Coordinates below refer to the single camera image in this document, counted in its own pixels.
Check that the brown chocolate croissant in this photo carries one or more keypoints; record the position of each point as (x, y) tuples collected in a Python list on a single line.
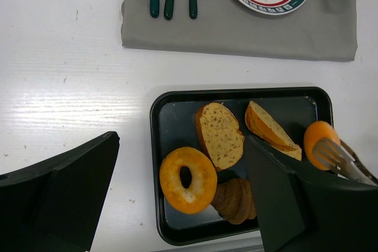
[(234, 202)]

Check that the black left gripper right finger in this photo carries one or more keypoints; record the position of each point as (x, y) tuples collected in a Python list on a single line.
[(301, 208)]

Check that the orange glazed donut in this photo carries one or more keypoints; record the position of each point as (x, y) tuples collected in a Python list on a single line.
[(198, 196)]

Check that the bread slice upper wedge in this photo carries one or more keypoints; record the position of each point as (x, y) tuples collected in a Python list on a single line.
[(262, 124)]

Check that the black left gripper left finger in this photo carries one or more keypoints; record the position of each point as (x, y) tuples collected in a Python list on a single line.
[(55, 204)]

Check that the metal serving tongs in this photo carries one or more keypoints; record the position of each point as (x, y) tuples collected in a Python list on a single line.
[(342, 160)]

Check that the orange round bun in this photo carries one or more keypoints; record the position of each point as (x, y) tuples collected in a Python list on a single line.
[(313, 134)]

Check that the black baking tray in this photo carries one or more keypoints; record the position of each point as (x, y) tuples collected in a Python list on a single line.
[(172, 120)]

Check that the grey cloth placemat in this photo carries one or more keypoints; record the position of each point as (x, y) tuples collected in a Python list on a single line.
[(319, 30)]

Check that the bread slice left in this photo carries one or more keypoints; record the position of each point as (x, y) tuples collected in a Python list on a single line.
[(219, 134)]

